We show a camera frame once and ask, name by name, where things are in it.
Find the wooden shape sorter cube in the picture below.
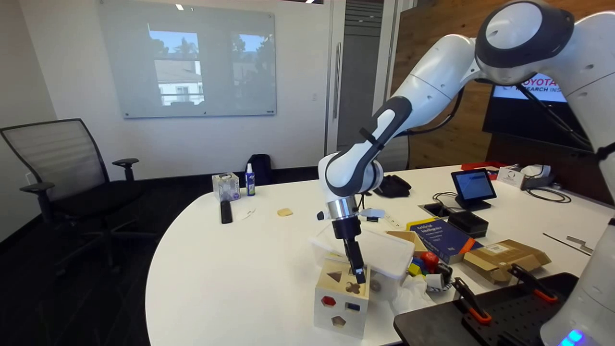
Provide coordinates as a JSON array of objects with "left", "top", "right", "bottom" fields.
[{"left": 313, "top": 259, "right": 371, "bottom": 340}]

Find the coil of black cable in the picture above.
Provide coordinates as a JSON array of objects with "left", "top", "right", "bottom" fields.
[{"left": 526, "top": 187, "right": 573, "bottom": 204}]

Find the glass whiteboard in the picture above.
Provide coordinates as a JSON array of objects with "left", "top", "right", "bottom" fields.
[{"left": 96, "top": 0, "right": 278, "bottom": 119}]

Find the heap of coloured toy blocks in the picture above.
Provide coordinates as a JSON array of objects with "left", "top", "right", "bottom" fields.
[{"left": 407, "top": 251, "right": 440, "bottom": 278}]

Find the white plastic bin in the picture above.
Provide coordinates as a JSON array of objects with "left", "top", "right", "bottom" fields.
[{"left": 309, "top": 223, "right": 417, "bottom": 302}]

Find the cardboard box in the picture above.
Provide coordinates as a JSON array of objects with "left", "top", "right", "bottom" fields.
[{"left": 462, "top": 239, "right": 553, "bottom": 284}]

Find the door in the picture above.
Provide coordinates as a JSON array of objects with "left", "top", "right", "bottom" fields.
[{"left": 324, "top": 0, "right": 410, "bottom": 172}]

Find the black bag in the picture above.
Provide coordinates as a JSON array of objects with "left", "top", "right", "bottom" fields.
[{"left": 246, "top": 153, "right": 275, "bottom": 187}]

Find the small black box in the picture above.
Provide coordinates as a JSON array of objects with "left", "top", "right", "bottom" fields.
[{"left": 446, "top": 210, "right": 490, "bottom": 239}]

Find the door handle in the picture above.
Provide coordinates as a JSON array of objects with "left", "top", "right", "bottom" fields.
[{"left": 332, "top": 42, "right": 342, "bottom": 120}]

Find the wooden cube lid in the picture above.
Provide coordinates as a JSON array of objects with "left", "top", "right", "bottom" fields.
[{"left": 317, "top": 259, "right": 371, "bottom": 297}]

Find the tablet on stand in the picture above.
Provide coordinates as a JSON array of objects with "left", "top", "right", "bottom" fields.
[{"left": 450, "top": 168, "right": 498, "bottom": 211}]

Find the black desk device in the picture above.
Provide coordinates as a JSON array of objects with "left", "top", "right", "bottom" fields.
[{"left": 521, "top": 164, "right": 556, "bottom": 191}]

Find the white card box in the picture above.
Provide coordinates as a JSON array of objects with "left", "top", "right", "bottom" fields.
[{"left": 496, "top": 165, "right": 526, "bottom": 189}]

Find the tissue box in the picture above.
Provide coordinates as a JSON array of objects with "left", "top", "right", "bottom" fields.
[{"left": 211, "top": 172, "right": 241, "bottom": 203}]

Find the white plastic bag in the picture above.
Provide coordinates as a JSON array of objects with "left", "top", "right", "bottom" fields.
[{"left": 391, "top": 276, "right": 437, "bottom": 316}]

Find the blue book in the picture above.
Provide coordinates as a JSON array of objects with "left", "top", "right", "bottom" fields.
[{"left": 409, "top": 219, "right": 484, "bottom": 265}]

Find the black conference phone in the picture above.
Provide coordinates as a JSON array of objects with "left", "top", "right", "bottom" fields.
[{"left": 373, "top": 174, "right": 413, "bottom": 199}]

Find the small wooden box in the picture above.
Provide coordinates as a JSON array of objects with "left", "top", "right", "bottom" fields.
[{"left": 386, "top": 230, "right": 429, "bottom": 256}]

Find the black and orange clamp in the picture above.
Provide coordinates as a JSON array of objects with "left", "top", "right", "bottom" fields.
[
  {"left": 506, "top": 263, "right": 560, "bottom": 304},
  {"left": 451, "top": 277, "right": 493, "bottom": 325}
]

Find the wall monitor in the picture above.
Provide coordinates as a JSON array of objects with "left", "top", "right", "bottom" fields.
[{"left": 481, "top": 72, "right": 597, "bottom": 155}]

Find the office chair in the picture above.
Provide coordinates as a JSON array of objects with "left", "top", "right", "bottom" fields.
[{"left": 0, "top": 118, "right": 158, "bottom": 278}]

